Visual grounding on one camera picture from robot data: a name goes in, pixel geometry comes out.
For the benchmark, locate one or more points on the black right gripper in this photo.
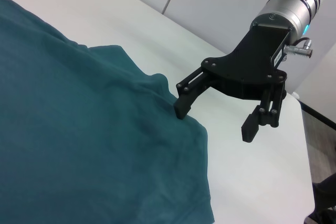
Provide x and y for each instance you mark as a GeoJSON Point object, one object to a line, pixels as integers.
{"type": "Point", "coordinates": [252, 61]}

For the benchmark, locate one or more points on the teal blue shirt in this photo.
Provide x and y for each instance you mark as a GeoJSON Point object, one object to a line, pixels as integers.
{"type": "Point", "coordinates": [78, 129]}

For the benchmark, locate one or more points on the black object on floor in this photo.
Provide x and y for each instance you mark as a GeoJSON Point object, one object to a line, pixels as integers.
{"type": "Point", "coordinates": [326, 195]}

